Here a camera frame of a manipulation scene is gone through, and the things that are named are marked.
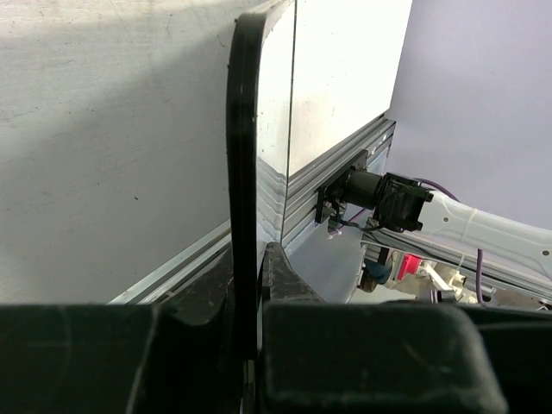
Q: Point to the small black-framed whiteboard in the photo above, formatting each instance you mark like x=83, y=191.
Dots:
x=258, y=120

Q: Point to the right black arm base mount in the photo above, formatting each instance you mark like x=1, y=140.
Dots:
x=330, y=192

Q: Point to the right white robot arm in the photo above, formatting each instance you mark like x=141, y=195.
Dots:
x=401, y=204

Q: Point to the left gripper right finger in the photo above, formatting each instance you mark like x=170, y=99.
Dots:
x=396, y=357

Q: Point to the aluminium table frame rail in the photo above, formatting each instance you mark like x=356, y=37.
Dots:
x=302, y=236

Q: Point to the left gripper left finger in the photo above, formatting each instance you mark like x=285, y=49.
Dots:
x=173, y=357

